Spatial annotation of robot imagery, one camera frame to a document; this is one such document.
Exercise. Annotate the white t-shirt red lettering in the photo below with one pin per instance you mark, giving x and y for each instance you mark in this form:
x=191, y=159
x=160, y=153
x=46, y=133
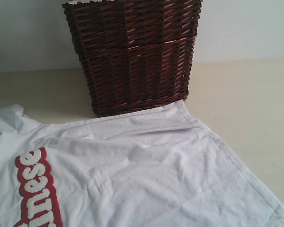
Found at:
x=159, y=167

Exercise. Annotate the dark red wicker basket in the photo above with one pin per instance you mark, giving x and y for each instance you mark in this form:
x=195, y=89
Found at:
x=135, y=54

